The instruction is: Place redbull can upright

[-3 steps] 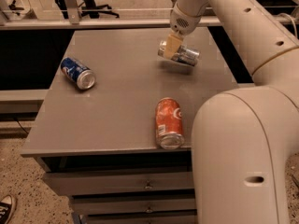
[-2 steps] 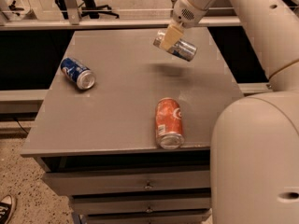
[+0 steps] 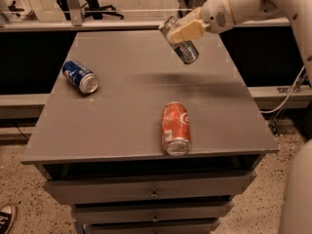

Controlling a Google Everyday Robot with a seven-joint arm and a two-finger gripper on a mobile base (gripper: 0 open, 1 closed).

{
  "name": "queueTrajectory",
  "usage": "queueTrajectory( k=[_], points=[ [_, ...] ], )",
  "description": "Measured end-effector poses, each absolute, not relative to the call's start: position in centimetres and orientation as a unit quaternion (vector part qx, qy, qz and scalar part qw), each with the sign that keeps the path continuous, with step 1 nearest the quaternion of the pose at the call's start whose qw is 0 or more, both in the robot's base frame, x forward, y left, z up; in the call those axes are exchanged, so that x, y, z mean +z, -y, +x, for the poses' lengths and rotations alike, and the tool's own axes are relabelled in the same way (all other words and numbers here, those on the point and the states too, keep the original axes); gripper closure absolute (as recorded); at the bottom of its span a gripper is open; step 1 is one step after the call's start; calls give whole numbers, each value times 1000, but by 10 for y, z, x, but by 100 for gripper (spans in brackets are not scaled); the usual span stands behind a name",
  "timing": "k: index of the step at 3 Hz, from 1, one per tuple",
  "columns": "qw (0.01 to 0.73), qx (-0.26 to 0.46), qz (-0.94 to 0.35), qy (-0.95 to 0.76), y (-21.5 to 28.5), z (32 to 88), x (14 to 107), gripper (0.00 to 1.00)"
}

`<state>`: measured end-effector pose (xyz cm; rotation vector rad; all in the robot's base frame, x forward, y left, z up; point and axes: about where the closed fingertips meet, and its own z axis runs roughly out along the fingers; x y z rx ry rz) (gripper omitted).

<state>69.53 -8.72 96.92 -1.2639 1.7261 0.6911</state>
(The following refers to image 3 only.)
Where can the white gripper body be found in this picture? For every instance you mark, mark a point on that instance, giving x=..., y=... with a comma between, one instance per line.
x=215, y=16

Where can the middle grey drawer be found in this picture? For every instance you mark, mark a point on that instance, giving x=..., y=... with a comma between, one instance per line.
x=152, y=212

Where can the silver blue redbull can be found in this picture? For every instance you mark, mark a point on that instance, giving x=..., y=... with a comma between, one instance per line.
x=185, y=50

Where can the top grey drawer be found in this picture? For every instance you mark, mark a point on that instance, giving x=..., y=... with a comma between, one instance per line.
x=144, y=188

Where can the grey drawer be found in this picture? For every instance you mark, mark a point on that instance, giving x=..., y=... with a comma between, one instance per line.
x=152, y=212
x=193, y=226
x=144, y=188

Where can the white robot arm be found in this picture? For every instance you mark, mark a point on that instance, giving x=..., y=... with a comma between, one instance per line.
x=296, y=215

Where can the blue pepsi can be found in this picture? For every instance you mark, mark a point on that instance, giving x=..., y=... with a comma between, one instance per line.
x=80, y=76

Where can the orange soda can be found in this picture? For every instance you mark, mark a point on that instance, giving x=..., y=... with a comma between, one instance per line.
x=176, y=138

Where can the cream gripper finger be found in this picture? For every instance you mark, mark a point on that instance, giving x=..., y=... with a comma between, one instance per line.
x=193, y=15
x=193, y=30

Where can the black white sneaker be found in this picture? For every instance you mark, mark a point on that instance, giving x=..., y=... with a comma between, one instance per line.
x=8, y=216

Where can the grey drawer cabinet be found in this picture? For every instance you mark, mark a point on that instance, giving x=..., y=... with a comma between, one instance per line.
x=117, y=131

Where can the bottom grey drawer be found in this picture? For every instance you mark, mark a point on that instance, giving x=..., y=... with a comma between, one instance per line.
x=193, y=226

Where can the grey metal railing frame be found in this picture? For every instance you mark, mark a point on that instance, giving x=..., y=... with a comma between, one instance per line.
x=46, y=15

